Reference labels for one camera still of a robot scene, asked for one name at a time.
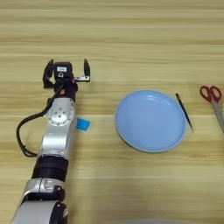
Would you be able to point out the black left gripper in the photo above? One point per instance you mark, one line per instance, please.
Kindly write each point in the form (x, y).
(66, 89)

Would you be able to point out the light blue round plate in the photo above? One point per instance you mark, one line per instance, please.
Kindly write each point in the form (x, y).
(150, 121)

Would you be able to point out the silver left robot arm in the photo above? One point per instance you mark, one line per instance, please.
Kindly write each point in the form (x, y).
(57, 137)

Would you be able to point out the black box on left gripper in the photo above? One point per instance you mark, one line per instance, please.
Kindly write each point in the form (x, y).
(62, 70)

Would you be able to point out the blue rectangular eraser block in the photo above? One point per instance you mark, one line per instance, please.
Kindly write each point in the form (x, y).
(84, 124)

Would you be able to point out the thin black tweezers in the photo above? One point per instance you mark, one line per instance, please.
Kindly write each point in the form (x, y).
(184, 112)

